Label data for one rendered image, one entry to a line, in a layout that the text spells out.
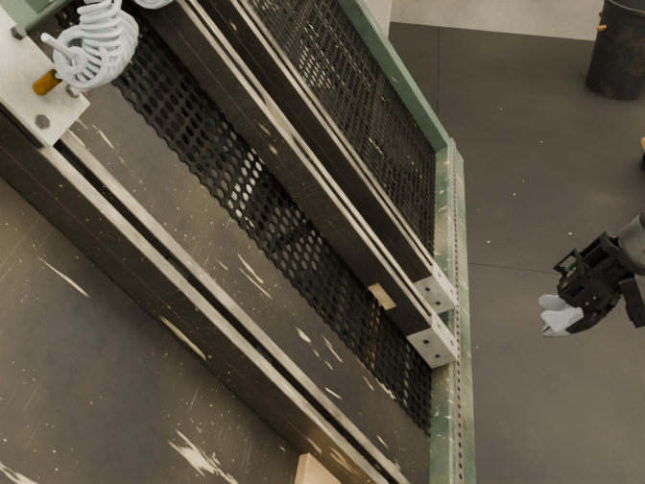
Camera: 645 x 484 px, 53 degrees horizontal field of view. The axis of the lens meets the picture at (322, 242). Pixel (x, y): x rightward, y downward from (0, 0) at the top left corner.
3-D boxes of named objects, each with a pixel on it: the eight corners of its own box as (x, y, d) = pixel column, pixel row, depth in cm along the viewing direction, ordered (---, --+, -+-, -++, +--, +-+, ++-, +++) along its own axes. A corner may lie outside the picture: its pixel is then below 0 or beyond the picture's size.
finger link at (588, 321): (561, 315, 108) (600, 284, 103) (569, 320, 108) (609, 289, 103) (564, 336, 104) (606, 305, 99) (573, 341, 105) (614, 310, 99)
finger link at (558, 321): (521, 321, 110) (561, 289, 104) (549, 336, 111) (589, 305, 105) (523, 334, 107) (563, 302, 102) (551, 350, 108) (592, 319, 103)
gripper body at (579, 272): (549, 268, 107) (605, 221, 99) (589, 292, 109) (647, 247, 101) (555, 301, 101) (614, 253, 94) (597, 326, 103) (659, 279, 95)
